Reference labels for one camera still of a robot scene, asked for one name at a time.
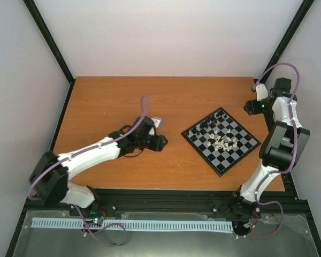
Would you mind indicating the black aluminium frame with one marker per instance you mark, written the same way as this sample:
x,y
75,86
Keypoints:
x,y
165,201

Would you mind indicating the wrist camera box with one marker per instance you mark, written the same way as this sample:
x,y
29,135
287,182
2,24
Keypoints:
x,y
158,122
261,91

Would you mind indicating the black white chessboard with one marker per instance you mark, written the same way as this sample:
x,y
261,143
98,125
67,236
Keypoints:
x,y
220,140

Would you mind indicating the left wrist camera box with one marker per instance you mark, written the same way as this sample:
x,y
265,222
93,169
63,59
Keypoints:
x,y
158,122

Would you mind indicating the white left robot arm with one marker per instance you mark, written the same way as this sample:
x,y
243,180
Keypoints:
x,y
51,178

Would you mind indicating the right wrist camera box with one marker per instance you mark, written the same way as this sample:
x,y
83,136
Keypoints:
x,y
261,91

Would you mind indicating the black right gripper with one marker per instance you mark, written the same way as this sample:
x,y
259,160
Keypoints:
x,y
252,108

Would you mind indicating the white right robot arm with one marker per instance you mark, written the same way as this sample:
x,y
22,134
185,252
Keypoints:
x,y
280,150

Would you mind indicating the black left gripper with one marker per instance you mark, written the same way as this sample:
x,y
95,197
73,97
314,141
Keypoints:
x,y
158,145

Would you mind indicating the light blue slotted cable duct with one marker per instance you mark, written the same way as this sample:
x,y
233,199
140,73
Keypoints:
x,y
134,225

